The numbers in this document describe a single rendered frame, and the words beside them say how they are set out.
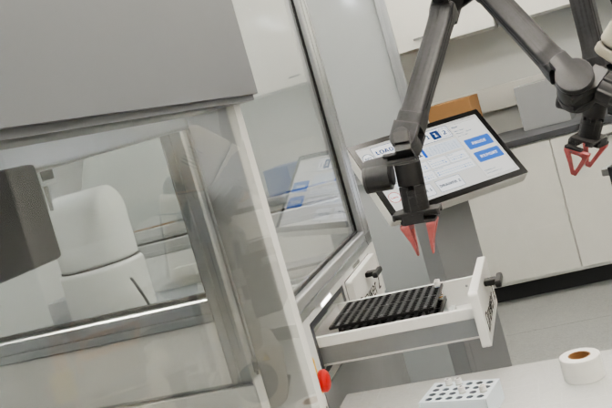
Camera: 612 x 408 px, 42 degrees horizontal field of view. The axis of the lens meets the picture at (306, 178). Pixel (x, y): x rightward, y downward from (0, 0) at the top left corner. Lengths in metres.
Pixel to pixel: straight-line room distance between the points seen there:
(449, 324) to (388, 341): 0.13
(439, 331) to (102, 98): 1.12
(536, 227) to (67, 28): 4.22
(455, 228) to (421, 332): 1.13
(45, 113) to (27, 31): 0.05
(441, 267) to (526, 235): 2.02
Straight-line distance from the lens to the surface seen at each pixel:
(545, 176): 4.62
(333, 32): 3.36
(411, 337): 1.61
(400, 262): 3.41
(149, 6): 0.69
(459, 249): 2.71
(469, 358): 2.77
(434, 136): 2.73
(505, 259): 4.70
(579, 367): 1.48
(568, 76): 1.71
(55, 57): 0.54
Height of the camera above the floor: 1.33
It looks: 4 degrees down
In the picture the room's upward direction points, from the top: 16 degrees counter-clockwise
